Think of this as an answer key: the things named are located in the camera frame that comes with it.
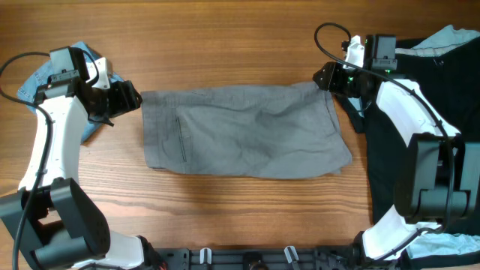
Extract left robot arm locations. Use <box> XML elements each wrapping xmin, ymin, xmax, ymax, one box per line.
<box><xmin>1</xmin><ymin>46</ymin><xmax>163</xmax><ymax>269</ymax></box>

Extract grey shorts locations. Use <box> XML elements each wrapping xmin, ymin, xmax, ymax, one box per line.
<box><xmin>142</xmin><ymin>82</ymin><xmax>353</xmax><ymax>179</ymax></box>

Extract light blue garment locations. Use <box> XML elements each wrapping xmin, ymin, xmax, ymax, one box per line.
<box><xmin>348</xmin><ymin>24</ymin><xmax>480</xmax><ymax>260</ymax></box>

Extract folded blue denim shorts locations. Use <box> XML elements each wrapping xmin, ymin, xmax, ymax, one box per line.
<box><xmin>16</xmin><ymin>41</ymin><xmax>103</xmax><ymax>143</ymax></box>

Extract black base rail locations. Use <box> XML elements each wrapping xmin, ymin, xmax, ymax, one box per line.
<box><xmin>157</xmin><ymin>246</ymin><xmax>362</xmax><ymax>270</ymax></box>

